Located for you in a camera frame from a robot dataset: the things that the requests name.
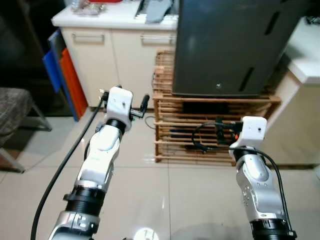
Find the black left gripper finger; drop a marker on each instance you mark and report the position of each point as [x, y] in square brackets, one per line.
[145, 102]

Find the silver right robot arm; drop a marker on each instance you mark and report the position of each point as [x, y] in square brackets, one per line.
[255, 185]

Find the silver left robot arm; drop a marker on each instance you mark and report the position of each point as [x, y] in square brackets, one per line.
[102, 150]

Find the dark grey mini fridge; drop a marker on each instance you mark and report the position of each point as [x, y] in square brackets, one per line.
[225, 45]

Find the wooden slatted rack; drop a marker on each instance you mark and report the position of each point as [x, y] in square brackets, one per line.
[170, 107]

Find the white cabinet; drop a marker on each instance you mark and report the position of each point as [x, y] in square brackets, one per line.
[120, 60]

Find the orange board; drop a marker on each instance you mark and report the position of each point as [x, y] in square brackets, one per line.
[72, 82]

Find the grey folded cloth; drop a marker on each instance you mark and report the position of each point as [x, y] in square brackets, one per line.
[157, 10]

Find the white counter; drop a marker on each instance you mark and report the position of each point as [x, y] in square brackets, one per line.
[305, 55]

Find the clear glassware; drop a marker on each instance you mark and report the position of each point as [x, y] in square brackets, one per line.
[85, 7]

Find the grey metal-framed chair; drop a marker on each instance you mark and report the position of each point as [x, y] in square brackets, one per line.
[12, 110]

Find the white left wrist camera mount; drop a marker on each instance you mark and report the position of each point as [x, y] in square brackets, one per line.
[120, 102]

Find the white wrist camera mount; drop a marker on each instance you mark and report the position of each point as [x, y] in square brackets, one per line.
[252, 130]
[120, 102]

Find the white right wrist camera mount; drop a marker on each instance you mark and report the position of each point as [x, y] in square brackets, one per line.
[252, 130]

